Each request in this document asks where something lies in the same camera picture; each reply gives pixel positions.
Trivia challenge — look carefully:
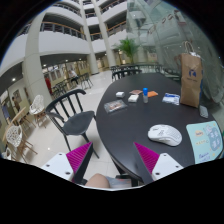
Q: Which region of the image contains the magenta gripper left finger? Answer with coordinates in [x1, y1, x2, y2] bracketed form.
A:
[40, 141, 94, 185]

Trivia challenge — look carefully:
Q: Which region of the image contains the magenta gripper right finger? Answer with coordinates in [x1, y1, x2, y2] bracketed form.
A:
[133, 141, 184, 185]

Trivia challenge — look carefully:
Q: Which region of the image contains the white perforated computer mouse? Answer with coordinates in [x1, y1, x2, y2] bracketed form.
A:
[148, 124, 182, 146]

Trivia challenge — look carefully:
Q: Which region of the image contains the person's bare knee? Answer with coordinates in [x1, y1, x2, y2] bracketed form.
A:
[86, 173, 110, 188]

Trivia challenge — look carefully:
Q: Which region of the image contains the black wooden chair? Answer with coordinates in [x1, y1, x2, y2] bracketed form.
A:
[45, 89, 96, 149]

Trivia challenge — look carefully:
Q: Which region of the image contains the clear plastic packet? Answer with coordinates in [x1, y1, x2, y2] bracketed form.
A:
[104, 100, 127, 113]

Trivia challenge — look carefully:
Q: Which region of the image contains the white square box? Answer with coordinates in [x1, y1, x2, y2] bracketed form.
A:
[128, 95, 139, 102]

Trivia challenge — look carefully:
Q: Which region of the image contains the white lattice chair rear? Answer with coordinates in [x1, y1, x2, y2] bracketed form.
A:
[29, 95, 46, 125]

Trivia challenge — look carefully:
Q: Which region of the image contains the white lattice chair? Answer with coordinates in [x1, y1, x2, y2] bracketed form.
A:
[6, 126, 36, 160]
[29, 95, 46, 125]

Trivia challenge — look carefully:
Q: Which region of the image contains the blue white tissue pack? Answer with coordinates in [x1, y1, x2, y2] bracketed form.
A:
[162, 93, 180, 105]

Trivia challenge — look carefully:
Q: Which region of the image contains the orange paper piece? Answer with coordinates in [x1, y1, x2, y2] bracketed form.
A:
[148, 91, 158, 98]

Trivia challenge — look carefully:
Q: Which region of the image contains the brown small card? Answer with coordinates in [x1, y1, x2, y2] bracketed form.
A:
[130, 90, 143, 95]

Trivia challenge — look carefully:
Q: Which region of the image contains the white lattice chair front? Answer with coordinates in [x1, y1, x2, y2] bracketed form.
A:
[6, 126, 36, 160]

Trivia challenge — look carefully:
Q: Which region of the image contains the blue capped small bottle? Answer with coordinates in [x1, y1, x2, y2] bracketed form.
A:
[143, 88, 148, 103]

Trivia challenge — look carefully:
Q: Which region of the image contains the small white box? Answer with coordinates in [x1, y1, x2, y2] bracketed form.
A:
[116, 92, 125, 98]

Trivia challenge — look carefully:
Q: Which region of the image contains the grey small card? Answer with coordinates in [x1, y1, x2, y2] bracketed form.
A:
[199, 105, 208, 118]

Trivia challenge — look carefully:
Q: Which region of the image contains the wooden small table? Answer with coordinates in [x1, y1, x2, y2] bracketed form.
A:
[6, 107, 35, 131]

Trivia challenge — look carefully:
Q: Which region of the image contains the seated person in white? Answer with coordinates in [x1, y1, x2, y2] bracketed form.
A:
[69, 70, 79, 85]

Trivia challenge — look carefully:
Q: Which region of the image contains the black chairs far end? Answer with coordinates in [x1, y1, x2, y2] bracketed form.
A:
[110, 65, 142, 81]

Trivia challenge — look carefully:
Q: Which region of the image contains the brown paper bag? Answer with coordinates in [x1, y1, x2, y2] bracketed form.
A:
[180, 41, 203, 108]

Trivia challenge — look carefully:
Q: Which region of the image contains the green potted palm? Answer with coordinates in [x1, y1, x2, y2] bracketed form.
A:
[115, 38, 139, 63]

